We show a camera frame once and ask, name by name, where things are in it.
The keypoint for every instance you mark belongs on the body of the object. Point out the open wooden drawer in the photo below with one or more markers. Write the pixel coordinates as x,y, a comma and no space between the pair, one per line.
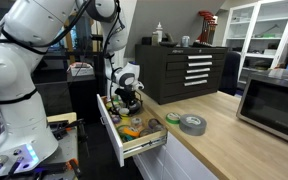
126,149

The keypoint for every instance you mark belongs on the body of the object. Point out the clear packing tape roll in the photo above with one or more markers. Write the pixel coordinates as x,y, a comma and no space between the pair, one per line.
136,122

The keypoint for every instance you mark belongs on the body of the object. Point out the black clamp tool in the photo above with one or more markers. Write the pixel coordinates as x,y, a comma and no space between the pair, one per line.
60,128

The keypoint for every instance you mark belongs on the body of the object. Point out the thin grey tape roll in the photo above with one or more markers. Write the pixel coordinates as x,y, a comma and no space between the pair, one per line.
155,125

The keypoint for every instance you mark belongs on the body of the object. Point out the black tool chest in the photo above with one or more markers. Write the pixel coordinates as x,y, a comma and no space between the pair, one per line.
173,74

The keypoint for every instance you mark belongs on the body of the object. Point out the white shelving unit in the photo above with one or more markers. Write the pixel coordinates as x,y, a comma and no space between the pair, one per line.
258,32

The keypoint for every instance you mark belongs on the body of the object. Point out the white cabinet drawers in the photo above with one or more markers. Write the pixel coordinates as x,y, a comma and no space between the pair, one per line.
172,161

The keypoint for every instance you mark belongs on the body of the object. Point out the robot base table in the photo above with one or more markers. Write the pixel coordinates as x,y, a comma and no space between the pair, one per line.
27,141

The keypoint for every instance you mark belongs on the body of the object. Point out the grey duct tape roll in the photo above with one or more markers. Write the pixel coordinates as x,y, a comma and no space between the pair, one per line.
192,124

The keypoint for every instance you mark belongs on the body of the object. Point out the green tape roll in drawer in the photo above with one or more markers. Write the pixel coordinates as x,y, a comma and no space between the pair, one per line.
124,137

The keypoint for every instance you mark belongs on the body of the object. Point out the white squeeze bottle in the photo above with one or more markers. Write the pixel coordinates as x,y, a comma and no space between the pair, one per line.
159,31

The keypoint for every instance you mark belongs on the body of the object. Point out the purple tape roll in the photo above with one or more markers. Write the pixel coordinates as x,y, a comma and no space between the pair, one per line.
115,119

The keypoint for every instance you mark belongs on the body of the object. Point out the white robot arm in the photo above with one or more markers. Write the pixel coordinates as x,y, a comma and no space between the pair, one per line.
27,30

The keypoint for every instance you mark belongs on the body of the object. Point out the metal can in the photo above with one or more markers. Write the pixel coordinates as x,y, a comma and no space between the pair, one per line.
185,40

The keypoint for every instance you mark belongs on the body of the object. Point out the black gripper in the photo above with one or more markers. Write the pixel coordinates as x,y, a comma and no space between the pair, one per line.
129,98

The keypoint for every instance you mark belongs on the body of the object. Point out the red handled clamps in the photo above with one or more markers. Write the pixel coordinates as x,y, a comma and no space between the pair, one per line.
208,26

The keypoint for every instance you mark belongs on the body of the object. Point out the orange masking tape roll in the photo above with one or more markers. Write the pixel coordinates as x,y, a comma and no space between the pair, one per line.
131,131

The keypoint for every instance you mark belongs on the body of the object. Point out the green tape roll on counter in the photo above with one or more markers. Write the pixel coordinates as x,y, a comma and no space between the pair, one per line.
173,118

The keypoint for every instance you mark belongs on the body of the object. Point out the office chair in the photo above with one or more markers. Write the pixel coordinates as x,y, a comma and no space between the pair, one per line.
229,78

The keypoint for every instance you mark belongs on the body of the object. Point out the black microwave oven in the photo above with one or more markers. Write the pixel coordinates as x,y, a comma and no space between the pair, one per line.
264,101

